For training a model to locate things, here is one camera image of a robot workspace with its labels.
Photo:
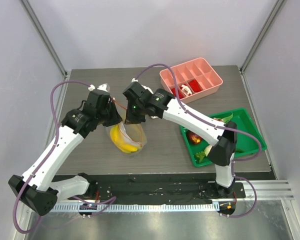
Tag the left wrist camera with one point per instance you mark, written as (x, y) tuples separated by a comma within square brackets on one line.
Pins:
[(103, 87)]

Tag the clear orange zip top bag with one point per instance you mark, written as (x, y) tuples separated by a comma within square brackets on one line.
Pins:
[(134, 133)]

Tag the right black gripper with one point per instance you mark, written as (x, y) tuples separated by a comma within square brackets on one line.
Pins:
[(134, 117)]

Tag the red fake food piece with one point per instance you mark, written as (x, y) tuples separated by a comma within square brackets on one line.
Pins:
[(195, 86)]

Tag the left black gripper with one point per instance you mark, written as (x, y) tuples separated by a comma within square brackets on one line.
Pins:
[(116, 118)]

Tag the white fake radish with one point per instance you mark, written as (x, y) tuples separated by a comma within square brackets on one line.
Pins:
[(203, 154)]

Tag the dark red fake food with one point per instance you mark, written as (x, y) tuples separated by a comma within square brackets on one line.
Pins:
[(194, 138)]

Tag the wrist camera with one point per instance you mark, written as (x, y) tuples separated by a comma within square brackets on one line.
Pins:
[(103, 87), (145, 87)]

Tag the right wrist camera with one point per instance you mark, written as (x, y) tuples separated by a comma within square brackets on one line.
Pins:
[(145, 87)]

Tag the green plastic tray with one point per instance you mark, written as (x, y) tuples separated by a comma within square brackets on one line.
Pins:
[(244, 123)]

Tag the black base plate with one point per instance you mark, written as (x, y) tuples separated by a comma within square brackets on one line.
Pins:
[(160, 188)]

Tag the green fake chili pepper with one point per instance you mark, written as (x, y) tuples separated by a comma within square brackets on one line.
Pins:
[(238, 150)]

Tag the red white fake food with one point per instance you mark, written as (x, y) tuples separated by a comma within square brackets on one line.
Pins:
[(186, 90)]

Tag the pink compartment tray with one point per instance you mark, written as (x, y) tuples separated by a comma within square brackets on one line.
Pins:
[(198, 69)]

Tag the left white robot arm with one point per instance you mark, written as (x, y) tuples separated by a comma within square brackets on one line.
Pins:
[(36, 187)]

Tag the yellow fake banana bunch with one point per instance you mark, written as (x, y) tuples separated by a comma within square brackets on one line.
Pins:
[(120, 142)]

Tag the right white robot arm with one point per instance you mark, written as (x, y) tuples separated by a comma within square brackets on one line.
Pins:
[(164, 105)]

